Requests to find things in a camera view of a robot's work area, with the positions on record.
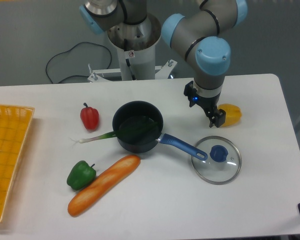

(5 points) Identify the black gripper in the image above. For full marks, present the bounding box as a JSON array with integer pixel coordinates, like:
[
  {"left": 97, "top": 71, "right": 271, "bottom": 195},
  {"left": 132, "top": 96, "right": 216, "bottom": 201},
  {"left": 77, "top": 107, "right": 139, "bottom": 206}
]
[{"left": 183, "top": 81, "right": 226, "bottom": 128}]

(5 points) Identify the glass lid blue knob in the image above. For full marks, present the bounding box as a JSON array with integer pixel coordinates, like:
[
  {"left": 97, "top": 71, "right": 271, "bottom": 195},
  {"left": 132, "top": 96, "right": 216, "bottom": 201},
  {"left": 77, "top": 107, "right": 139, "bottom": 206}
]
[{"left": 191, "top": 135, "right": 242, "bottom": 186}]

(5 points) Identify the green onion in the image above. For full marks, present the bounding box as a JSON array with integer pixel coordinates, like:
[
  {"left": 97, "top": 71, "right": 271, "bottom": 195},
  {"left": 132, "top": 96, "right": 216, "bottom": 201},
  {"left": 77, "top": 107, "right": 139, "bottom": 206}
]
[{"left": 69, "top": 122, "right": 158, "bottom": 145}]

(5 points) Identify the dark blue saucepan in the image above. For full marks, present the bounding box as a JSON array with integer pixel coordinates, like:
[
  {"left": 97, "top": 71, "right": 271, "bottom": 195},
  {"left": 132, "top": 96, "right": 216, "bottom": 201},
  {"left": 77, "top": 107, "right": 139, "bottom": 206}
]
[{"left": 112, "top": 100, "right": 208, "bottom": 161}]

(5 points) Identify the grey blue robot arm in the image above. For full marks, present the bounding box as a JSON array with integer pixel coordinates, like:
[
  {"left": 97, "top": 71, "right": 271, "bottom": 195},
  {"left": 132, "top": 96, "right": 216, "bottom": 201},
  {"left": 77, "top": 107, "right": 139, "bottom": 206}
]
[{"left": 79, "top": 0, "right": 248, "bottom": 127}]

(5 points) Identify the yellow bell pepper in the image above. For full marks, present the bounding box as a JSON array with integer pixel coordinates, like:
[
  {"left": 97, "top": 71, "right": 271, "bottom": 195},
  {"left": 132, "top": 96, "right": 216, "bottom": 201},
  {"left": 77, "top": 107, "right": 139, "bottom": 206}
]
[{"left": 218, "top": 103, "right": 242, "bottom": 127}]

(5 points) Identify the red bell pepper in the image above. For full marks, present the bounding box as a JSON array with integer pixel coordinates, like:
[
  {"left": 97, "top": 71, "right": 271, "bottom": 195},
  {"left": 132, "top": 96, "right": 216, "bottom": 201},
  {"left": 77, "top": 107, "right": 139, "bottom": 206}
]
[{"left": 80, "top": 102, "right": 100, "bottom": 131}]

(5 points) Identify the green bell pepper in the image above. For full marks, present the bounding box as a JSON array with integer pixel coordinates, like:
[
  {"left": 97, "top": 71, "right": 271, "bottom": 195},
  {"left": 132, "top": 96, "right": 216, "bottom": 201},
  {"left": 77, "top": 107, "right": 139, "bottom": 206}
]
[{"left": 66, "top": 160, "right": 97, "bottom": 191}]

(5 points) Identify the orange baguette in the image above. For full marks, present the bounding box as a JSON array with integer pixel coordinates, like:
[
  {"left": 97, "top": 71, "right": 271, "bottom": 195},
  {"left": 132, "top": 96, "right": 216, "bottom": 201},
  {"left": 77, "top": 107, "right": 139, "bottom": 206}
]
[{"left": 67, "top": 154, "right": 141, "bottom": 217}]

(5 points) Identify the yellow wicker basket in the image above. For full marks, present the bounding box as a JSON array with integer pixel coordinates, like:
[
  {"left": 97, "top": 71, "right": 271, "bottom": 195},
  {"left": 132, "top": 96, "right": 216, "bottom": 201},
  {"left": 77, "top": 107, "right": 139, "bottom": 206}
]
[{"left": 0, "top": 104, "right": 35, "bottom": 222}]

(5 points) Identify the black cable on floor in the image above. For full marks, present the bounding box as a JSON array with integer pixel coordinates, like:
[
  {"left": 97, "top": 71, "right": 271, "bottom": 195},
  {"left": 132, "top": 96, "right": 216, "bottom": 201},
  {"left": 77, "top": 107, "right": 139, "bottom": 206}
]
[{"left": 45, "top": 41, "right": 113, "bottom": 84}]

